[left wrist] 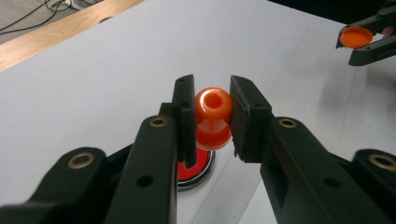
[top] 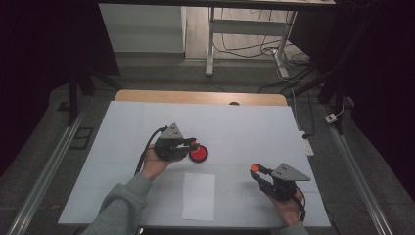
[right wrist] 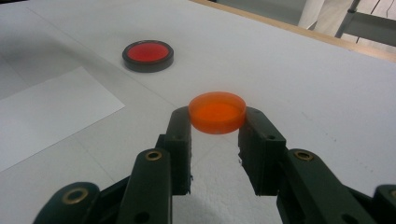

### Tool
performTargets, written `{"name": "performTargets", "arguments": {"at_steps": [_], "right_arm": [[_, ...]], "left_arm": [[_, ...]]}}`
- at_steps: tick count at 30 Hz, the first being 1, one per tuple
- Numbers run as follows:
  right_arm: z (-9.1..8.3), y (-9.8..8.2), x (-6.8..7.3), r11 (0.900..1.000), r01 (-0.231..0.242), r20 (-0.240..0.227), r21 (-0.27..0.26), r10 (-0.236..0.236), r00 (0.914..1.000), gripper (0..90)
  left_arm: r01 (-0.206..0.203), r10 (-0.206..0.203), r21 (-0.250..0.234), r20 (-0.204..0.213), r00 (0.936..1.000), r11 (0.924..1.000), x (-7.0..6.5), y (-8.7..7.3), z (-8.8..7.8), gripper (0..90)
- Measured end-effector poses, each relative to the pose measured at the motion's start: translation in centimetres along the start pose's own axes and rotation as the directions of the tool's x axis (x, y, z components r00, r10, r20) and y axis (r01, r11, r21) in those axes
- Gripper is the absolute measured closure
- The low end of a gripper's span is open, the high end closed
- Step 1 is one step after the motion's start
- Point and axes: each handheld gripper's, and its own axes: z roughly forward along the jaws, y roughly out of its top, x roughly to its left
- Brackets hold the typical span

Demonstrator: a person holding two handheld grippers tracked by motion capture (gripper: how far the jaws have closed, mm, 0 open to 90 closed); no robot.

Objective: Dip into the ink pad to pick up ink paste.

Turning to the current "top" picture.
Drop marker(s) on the orange stamp cap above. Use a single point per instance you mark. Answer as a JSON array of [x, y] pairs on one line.
[[254, 167]]

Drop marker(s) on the white desk frame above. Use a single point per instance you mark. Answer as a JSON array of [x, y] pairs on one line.
[[248, 26]]

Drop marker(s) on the person's left hand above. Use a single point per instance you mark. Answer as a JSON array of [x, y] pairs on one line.
[[151, 166]]

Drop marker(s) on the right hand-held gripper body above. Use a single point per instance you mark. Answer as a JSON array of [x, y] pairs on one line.
[[282, 189]]

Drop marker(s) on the black curtain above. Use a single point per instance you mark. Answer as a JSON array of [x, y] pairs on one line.
[[32, 65], [385, 81]]

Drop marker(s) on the black metal stand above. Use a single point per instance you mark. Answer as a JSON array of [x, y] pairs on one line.
[[339, 98], [73, 98]]

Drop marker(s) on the white cabinet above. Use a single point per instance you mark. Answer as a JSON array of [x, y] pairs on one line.
[[140, 29]]

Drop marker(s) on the large white table cover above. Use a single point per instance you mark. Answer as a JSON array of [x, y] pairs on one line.
[[244, 130]]

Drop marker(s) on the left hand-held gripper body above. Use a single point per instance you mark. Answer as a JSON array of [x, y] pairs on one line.
[[169, 148]]

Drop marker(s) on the metal floor rail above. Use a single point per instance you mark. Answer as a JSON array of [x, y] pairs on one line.
[[359, 182], [45, 176]]

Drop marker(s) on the round red ink pad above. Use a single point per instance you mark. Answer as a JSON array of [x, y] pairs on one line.
[[199, 156]]

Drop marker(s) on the white paper sheet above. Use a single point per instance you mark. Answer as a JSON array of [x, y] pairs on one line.
[[198, 199]]

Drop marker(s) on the dark floor plate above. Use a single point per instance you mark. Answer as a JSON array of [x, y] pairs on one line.
[[75, 147]]

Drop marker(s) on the white power strip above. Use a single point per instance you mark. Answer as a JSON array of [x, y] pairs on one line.
[[307, 147]]

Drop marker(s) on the person's right hand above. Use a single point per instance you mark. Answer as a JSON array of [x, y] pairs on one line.
[[290, 210]]

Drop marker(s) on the small white adapter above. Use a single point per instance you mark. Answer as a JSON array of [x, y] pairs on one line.
[[331, 118]]

